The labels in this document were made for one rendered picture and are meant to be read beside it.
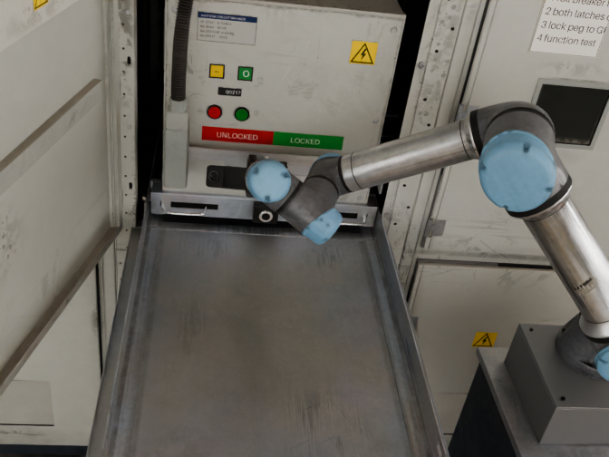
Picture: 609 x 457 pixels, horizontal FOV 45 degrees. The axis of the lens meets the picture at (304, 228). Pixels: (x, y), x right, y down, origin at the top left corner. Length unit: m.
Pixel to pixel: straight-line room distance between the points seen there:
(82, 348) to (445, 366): 0.98
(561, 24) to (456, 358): 0.96
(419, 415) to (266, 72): 0.77
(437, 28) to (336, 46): 0.21
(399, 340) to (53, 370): 0.97
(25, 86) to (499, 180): 0.78
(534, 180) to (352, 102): 0.59
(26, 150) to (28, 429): 1.16
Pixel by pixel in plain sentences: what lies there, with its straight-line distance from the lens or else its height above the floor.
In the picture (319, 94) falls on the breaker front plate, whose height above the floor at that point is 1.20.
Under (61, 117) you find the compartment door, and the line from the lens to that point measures 1.40.
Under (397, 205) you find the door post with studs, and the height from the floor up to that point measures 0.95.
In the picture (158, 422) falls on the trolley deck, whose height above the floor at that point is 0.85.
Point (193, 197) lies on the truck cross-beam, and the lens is 1.75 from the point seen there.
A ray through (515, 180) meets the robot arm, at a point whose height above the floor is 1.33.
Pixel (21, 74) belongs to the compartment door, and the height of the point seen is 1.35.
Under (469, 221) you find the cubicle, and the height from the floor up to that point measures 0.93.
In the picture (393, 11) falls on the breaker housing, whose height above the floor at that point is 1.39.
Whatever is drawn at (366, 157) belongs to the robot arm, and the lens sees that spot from 1.42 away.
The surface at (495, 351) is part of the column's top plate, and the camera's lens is 1.76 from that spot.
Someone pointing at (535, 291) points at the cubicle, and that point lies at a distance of 2.02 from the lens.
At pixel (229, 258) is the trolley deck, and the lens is 1.69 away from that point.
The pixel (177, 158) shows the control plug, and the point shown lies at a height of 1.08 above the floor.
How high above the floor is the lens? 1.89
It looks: 35 degrees down
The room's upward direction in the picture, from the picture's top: 9 degrees clockwise
